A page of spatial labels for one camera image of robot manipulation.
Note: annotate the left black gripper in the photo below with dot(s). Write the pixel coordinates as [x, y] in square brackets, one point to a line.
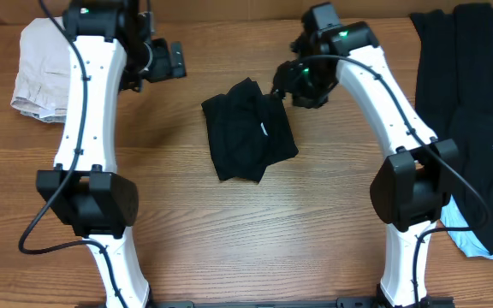
[177, 60]

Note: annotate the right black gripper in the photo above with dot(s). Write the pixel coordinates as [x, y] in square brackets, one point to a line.
[281, 79]

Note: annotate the black t-shirt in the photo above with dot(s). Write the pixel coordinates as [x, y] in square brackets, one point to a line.
[247, 132]

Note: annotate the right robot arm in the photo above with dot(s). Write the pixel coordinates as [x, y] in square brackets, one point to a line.
[413, 183]

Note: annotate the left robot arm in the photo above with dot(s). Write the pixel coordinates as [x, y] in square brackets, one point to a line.
[112, 49]

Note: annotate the beige folded trousers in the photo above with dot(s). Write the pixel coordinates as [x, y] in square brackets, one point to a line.
[43, 79]

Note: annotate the grey folded garment under trousers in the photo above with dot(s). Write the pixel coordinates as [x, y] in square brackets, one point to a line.
[50, 117]

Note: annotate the black knit garment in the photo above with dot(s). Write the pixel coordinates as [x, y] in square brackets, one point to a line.
[454, 91]

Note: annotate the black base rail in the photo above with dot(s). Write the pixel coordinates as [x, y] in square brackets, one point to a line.
[263, 304]

